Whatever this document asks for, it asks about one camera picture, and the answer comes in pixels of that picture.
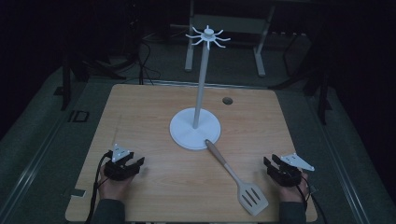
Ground slotted spatula with wooden handle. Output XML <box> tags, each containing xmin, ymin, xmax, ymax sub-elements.
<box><xmin>204</xmin><ymin>138</ymin><xmax>270</xmax><ymax>217</ymax></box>

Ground black metal stand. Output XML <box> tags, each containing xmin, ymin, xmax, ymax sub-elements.
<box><xmin>53</xmin><ymin>46</ymin><xmax>127</xmax><ymax>112</ymax></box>
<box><xmin>268</xmin><ymin>31</ymin><xmax>332</xmax><ymax>126</ymax></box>

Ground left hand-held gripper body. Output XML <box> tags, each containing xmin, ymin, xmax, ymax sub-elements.
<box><xmin>103</xmin><ymin>143</ymin><xmax>141</xmax><ymax>182</ymax></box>

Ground black cable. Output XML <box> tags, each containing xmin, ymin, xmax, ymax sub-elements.
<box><xmin>84</xmin><ymin>150</ymin><xmax>114</xmax><ymax>224</ymax></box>
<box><xmin>294</xmin><ymin>183</ymin><xmax>329</xmax><ymax>224</ymax></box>

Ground black floor cables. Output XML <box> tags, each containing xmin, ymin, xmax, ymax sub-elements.
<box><xmin>108</xmin><ymin>18</ymin><xmax>194</xmax><ymax>86</ymax></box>

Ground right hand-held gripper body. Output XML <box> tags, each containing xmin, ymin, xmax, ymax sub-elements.
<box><xmin>267</xmin><ymin>152</ymin><xmax>316</xmax><ymax>188</ymax></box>

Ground person's right hand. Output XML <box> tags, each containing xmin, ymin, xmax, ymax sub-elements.
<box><xmin>274</xmin><ymin>172</ymin><xmax>310</xmax><ymax>203</ymax></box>

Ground white utensil rack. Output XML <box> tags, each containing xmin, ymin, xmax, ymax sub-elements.
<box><xmin>169</xmin><ymin>24</ymin><xmax>232</xmax><ymax>151</ymax></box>

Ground white metal desk frame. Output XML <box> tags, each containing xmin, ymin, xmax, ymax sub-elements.
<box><xmin>184</xmin><ymin>0</ymin><xmax>276</xmax><ymax>78</ymax></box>

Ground person's left hand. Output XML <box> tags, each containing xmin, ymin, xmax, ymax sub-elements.
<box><xmin>98</xmin><ymin>173</ymin><xmax>136</xmax><ymax>202</ymax></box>

